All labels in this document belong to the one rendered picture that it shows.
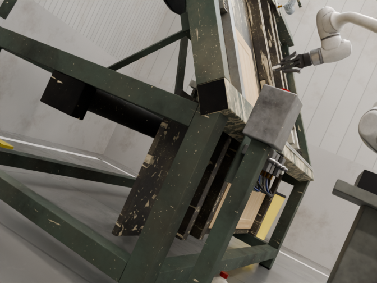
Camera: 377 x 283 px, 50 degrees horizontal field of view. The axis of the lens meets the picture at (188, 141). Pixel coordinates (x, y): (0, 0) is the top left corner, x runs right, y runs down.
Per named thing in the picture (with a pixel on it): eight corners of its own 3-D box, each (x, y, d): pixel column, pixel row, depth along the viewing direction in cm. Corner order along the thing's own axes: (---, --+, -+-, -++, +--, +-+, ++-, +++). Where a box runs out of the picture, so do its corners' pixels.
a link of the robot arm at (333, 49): (324, 65, 225) (319, 42, 225) (354, 58, 219) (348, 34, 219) (323, 63, 215) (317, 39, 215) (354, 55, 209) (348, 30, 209)
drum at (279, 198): (269, 242, 475) (289, 197, 476) (261, 243, 442) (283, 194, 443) (242, 228, 492) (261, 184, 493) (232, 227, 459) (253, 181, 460)
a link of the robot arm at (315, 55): (321, 51, 225) (310, 54, 227) (318, 44, 217) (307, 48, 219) (324, 65, 223) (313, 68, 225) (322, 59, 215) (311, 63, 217)
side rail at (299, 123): (297, 167, 333) (310, 165, 329) (275, 47, 361) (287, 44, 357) (298, 168, 340) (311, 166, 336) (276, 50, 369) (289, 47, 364)
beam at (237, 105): (199, 117, 140) (229, 109, 136) (195, 85, 143) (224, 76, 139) (300, 183, 337) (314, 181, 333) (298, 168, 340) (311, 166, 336)
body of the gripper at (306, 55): (313, 67, 224) (296, 72, 228) (310, 54, 227) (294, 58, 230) (311, 63, 218) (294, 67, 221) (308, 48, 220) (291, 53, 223)
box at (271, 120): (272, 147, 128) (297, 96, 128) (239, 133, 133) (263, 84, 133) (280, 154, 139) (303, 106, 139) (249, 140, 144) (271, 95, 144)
